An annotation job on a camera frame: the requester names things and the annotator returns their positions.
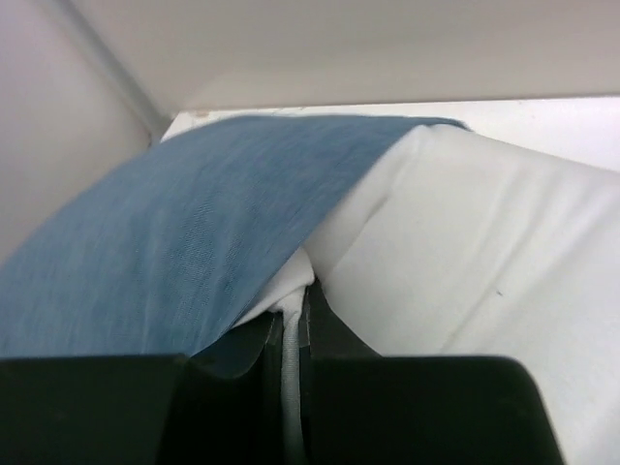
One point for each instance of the blue pillowcase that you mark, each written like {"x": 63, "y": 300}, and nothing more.
{"x": 166, "y": 253}

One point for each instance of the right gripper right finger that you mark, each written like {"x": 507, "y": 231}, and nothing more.
{"x": 358, "y": 407}

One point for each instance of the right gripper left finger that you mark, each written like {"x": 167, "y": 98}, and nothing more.
{"x": 221, "y": 406}

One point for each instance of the white pillow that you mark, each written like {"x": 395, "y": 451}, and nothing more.
{"x": 445, "y": 242}

